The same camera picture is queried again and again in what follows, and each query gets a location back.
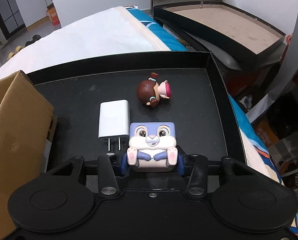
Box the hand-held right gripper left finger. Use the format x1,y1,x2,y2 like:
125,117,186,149
47,152,129,196

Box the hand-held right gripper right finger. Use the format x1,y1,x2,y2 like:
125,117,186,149
177,152,256,196

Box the white plug charger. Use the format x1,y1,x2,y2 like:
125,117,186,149
98,100,130,153

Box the orange carton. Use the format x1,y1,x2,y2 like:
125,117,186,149
46,5,62,27

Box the brown-haired doll figure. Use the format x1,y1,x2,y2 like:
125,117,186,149
136,72,172,107

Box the cardboard box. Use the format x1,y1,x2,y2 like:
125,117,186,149
0,70,57,207

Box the black shallow tray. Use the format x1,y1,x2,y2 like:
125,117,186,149
21,51,249,200

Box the white floor cabinet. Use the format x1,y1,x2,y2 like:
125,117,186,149
15,0,50,28

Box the purple bunny cube toy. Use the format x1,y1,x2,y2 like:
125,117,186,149
127,122,178,173

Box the black box lid brown inside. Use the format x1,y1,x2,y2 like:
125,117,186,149
152,1,287,67

